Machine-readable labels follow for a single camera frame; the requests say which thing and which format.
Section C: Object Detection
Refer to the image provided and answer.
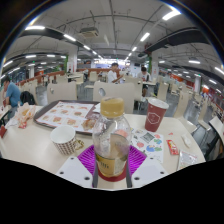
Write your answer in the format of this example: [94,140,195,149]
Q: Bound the clear bottle with yellow cap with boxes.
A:
[91,96,132,178]

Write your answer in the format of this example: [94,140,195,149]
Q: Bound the colourful printed paper sheet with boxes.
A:
[128,128,165,164]

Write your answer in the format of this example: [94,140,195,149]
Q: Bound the ceiling air conditioner unit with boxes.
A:
[79,26,100,38]

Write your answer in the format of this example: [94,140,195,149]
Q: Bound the small red box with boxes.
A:
[0,124,8,138]

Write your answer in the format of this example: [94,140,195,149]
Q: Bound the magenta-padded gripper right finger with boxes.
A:
[125,144,169,189]

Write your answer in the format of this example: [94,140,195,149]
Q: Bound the ceiling lights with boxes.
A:
[0,9,224,88]

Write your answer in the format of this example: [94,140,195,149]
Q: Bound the brown food tray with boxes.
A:
[33,99,101,135]

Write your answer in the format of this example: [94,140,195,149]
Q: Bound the beige chairs group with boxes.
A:
[19,71,224,134]

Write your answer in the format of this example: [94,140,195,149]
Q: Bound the white sachet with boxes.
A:
[180,134,193,148]

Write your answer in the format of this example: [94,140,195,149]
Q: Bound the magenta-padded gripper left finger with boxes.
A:
[55,144,100,189]

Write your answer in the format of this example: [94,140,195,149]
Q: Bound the white patterned mug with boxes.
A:
[49,124,85,156]

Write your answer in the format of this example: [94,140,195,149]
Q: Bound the red sauce sachet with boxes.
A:
[165,139,180,156]

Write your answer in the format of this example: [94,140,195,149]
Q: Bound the beige dining table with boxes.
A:
[208,115,224,138]

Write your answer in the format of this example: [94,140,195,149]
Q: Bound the white paper napkin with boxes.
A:
[91,102,103,114]

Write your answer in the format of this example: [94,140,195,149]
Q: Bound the red paper cup with lid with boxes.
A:
[144,97,170,133]

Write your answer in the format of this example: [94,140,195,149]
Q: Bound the person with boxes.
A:
[107,62,124,84]
[2,76,22,109]
[137,66,152,98]

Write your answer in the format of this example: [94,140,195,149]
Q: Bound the clear plastic food bag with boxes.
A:
[13,102,37,129]

